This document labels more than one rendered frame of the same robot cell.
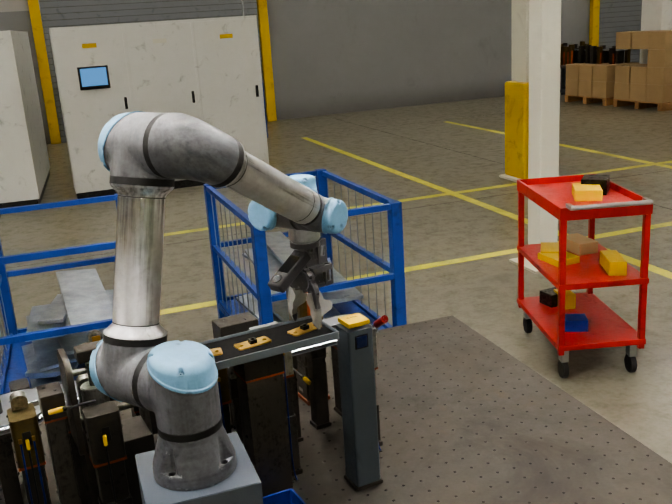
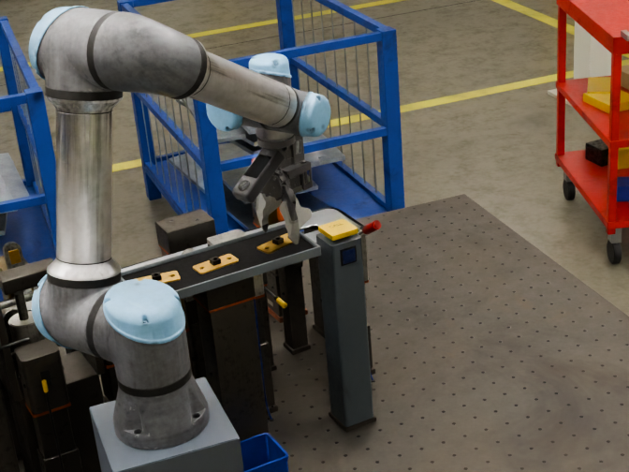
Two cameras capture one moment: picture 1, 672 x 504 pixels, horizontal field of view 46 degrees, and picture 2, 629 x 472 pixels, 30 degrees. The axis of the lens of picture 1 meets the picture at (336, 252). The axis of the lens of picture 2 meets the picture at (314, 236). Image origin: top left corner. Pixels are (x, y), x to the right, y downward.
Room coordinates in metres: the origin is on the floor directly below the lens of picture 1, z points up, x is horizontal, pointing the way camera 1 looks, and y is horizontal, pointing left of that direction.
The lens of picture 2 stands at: (-0.28, 0.02, 2.14)
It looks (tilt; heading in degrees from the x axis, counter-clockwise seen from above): 25 degrees down; 0
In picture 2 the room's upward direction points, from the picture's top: 5 degrees counter-clockwise
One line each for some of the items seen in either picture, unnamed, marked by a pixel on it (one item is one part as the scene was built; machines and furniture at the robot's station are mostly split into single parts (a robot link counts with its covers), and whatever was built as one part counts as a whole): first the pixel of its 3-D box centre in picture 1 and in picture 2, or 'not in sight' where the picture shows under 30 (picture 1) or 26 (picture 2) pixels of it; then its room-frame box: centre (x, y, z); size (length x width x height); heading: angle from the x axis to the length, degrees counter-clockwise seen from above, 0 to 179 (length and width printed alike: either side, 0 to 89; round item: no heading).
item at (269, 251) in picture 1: (299, 271); (256, 123); (4.42, 0.22, 0.48); 1.20 x 0.80 x 0.95; 20
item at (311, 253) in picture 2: (256, 343); (220, 264); (1.72, 0.20, 1.16); 0.37 x 0.14 x 0.02; 116
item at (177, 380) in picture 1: (182, 384); (143, 330); (1.29, 0.29, 1.27); 0.13 x 0.12 x 0.14; 53
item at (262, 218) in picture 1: (279, 210); (245, 104); (1.70, 0.12, 1.48); 0.11 x 0.11 x 0.08; 53
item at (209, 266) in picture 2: (252, 341); (215, 261); (1.71, 0.21, 1.17); 0.08 x 0.04 x 0.01; 121
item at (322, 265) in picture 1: (309, 264); (282, 164); (1.79, 0.07, 1.32); 0.09 x 0.08 x 0.12; 131
